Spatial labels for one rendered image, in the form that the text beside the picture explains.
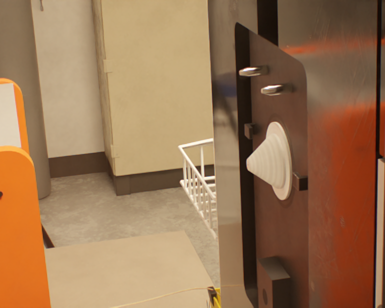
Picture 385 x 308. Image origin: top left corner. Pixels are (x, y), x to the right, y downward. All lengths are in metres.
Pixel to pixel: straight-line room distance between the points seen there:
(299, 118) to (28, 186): 0.46
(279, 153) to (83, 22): 3.46
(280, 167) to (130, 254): 1.06
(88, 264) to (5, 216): 0.68
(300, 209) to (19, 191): 0.44
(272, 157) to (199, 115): 3.22
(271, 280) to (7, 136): 0.46
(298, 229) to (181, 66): 3.17
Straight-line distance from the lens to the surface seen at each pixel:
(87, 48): 4.14
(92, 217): 3.78
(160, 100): 3.86
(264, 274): 0.74
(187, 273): 1.64
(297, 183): 0.64
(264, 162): 0.69
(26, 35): 3.84
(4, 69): 3.84
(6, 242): 1.06
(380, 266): 0.52
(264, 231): 0.78
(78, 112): 4.21
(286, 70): 0.67
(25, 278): 1.08
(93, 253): 1.75
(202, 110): 3.91
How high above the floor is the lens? 1.44
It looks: 19 degrees down
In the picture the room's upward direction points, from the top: 3 degrees counter-clockwise
